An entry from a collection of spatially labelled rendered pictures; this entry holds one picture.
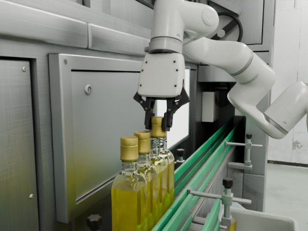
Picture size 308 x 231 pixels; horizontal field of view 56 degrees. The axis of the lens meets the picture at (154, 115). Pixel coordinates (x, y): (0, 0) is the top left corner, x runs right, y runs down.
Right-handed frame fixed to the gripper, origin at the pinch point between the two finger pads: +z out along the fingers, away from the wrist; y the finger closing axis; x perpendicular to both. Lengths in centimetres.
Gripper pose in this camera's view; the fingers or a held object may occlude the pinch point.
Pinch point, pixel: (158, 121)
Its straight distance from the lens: 65.3
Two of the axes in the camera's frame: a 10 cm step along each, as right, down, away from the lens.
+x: 3.9, 1.3, 9.1
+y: 9.2, 0.5, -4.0
